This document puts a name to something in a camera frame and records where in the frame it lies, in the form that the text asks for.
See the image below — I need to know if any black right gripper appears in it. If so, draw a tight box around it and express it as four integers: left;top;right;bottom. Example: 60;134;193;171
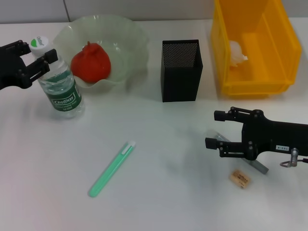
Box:
205;107;308;161

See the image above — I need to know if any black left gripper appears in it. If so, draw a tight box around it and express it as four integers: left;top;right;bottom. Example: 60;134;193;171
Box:
0;40;59;91

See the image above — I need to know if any clear green-label water bottle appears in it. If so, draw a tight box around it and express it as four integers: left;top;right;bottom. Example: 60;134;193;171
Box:
29;36;85;118

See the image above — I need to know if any white paper ball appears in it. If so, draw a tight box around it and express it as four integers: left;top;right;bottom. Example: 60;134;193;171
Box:
228;40;248;69

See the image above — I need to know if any green pen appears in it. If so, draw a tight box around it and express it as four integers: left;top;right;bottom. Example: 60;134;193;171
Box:
88;141;137;198

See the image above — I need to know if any beige eraser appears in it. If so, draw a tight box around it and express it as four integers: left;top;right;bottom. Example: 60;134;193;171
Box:
228;169;253;190

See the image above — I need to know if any grey pen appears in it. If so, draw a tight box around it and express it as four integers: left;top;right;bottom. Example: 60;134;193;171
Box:
206;129;269;174

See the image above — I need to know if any black mesh pen holder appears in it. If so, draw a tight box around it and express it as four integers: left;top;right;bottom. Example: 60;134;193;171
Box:
160;39;204;103

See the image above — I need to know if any green glass fruit plate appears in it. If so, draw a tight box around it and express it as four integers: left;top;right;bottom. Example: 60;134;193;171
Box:
52;14;150;93

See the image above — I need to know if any yellow plastic bin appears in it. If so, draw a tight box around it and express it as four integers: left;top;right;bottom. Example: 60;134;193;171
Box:
211;0;303;99

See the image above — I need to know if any right gripper cable with connector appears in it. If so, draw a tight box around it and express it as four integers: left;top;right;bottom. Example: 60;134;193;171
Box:
279;148;308;168

